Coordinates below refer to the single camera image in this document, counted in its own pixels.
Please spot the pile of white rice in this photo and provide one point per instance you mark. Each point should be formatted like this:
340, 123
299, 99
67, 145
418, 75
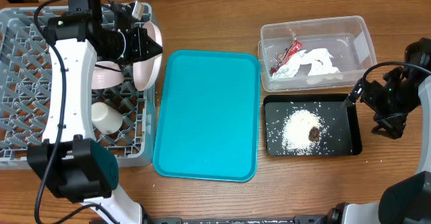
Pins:
289, 136

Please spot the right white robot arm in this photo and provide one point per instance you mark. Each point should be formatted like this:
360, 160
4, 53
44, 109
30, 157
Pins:
407, 201

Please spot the small pink-rimmed saucer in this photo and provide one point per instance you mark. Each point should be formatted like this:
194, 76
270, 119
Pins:
106, 74

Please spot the grey plastic dish rack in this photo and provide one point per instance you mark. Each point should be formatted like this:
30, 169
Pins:
25, 97

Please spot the black waste tray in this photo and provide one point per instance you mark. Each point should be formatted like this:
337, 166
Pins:
343, 122

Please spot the white paper cup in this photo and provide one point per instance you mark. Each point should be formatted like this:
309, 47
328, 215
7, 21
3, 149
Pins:
105, 118

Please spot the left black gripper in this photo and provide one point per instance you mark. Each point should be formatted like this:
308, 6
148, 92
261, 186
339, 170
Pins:
141, 38

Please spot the white napkin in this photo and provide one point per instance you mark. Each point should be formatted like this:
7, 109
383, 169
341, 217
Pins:
307, 63

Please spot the large white plate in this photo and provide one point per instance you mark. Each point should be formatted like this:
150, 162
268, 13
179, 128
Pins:
146, 72

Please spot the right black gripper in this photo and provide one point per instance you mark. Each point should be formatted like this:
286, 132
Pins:
367, 94

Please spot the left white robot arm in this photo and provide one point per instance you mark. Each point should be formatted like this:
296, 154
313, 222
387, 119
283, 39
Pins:
70, 162

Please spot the teal serving tray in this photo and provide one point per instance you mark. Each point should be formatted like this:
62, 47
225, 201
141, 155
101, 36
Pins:
208, 125

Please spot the red snack wrapper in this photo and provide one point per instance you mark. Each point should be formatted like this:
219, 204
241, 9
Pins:
285, 56

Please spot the clear plastic bin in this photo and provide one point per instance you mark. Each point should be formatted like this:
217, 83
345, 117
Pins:
346, 38

